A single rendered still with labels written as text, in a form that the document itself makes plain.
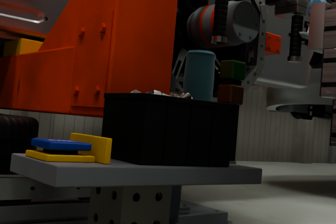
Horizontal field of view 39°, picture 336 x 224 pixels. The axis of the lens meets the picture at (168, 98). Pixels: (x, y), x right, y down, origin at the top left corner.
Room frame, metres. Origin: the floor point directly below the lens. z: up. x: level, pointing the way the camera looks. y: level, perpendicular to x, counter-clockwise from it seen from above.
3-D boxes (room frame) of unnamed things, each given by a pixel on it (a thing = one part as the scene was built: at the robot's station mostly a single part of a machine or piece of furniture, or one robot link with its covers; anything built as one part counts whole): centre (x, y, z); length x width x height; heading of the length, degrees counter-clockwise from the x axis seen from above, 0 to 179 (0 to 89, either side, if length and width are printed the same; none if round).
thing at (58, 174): (0.84, 0.03, 0.44); 0.43 x 0.17 x 0.03; 129
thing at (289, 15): (1.50, -0.37, 0.93); 0.09 x 0.05 x 0.05; 39
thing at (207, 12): (1.50, -0.15, 0.85); 0.21 x 0.14 x 0.14; 39
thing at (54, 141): (0.74, 0.16, 0.47); 0.07 x 0.07 x 0.02; 39
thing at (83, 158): (0.74, 0.16, 0.46); 0.08 x 0.08 x 0.01; 39
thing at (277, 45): (1.75, -0.35, 0.85); 0.09 x 0.08 x 0.07; 129
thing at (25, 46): (1.45, 0.43, 0.71); 0.14 x 0.14 x 0.05; 39
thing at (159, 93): (0.87, 0.00, 0.51); 0.20 x 0.14 x 0.13; 126
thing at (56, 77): (1.32, 0.32, 0.69); 0.52 x 0.17 x 0.35; 39
